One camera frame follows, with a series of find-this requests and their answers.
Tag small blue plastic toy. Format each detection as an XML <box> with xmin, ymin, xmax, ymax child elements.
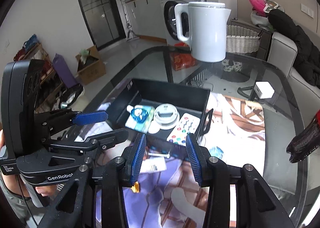
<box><xmin>209</xmin><ymin>146</ymin><xmax>223</xmax><ymax>160</ymax></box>

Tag white glue bottle orange cap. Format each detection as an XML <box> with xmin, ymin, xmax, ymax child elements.
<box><xmin>131</xmin><ymin>157</ymin><xmax>167</xmax><ymax>193</ymax></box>

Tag white remote colourful buttons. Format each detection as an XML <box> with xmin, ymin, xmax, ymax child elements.
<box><xmin>167</xmin><ymin>113</ymin><xmax>200</xmax><ymax>146</ymax></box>

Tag white round device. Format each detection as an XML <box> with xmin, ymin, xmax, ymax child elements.
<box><xmin>148</xmin><ymin>104</ymin><xmax>180</xmax><ymax>134</ymax></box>

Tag brown handle screwdriver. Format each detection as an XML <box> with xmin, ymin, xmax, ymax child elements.
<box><xmin>144</xmin><ymin>144</ymin><xmax>171</xmax><ymax>159</ymax></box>

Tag green white tissue pack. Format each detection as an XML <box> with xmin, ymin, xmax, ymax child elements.
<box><xmin>125</xmin><ymin>105</ymin><xmax>155</xmax><ymax>133</ymax></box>

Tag person's left hand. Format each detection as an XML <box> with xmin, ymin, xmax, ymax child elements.
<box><xmin>35</xmin><ymin>185</ymin><xmax>56</xmax><ymax>197</ymax></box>

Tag wooden shoe rack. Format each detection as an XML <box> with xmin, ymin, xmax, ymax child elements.
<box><xmin>14</xmin><ymin>34</ymin><xmax>65</xmax><ymax>113</ymax></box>

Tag purple rolled mat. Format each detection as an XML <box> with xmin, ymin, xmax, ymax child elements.
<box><xmin>53</xmin><ymin>54</ymin><xmax>78</xmax><ymax>88</ymax></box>

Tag anime print table mat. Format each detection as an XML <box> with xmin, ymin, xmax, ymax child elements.
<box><xmin>75</xmin><ymin>78</ymin><xmax>266</xmax><ymax>228</ymax></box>

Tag cardboard box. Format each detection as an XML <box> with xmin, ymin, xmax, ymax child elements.
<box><xmin>76</xmin><ymin>45</ymin><xmax>106</xmax><ymax>85</ymax></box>

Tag black storage box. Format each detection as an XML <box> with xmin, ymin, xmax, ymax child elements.
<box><xmin>106</xmin><ymin>78</ymin><xmax>214</xmax><ymax>162</ymax></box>

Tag white power adapter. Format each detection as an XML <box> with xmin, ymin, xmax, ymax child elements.
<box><xmin>253</xmin><ymin>82</ymin><xmax>274</xmax><ymax>99</ymax></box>

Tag white mop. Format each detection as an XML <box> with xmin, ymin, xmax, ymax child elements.
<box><xmin>118</xmin><ymin>0</ymin><xmax>141</xmax><ymax>41</ymax></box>

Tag red orange bag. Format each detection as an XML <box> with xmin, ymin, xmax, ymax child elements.
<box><xmin>169</xmin><ymin>42</ymin><xmax>197</xmax><ymax>71</ymax></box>

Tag cola bottle red label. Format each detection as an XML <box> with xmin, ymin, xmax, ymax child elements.
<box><xmin>286</xmin><ymin>111</ymin><xmax>320</xmax><ymax>163</ymax></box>

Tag white wicker basket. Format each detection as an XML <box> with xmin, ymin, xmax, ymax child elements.
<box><xmin>226</xmin><ymin>25</ymin><xmax>260</xmax><ymax>54</ymax></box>

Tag grey sofa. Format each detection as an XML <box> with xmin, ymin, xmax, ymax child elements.
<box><xmin>271</xmin><ymin>31</ymin><xmax>320</xmax><ymax>108</ymax></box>

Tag white electric kettle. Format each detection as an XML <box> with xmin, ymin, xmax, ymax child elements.
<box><xmin>174</xmin><ymin>2</ymin><xmax>231</xmax><ymax>63</ymax></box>

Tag black jacket on sofa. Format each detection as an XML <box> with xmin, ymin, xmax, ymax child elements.
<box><xmin>268</xmin><ymin>9</ymin><xmax>319</xmax><ymax>88</ymax></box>

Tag white washing machine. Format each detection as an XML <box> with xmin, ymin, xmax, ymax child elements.
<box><xmin>158</xmin><ymin>0</ymin><xmax>207</xmax><ymax>46</ymax></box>

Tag pink plush item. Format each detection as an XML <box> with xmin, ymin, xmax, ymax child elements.
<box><xmin>249</xmin><ymin>0</ymin><xmax>266</xmax><ymax>14</ymax></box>

